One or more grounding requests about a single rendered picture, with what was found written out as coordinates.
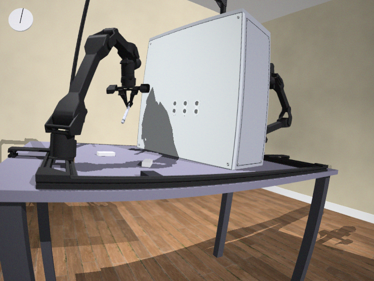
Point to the light grey panel with holes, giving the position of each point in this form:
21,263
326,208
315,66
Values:
193,108

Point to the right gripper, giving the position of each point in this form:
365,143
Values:
128,84

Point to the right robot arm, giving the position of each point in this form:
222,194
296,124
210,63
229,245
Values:
70,112

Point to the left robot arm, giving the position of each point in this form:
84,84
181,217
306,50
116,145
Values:
277,85

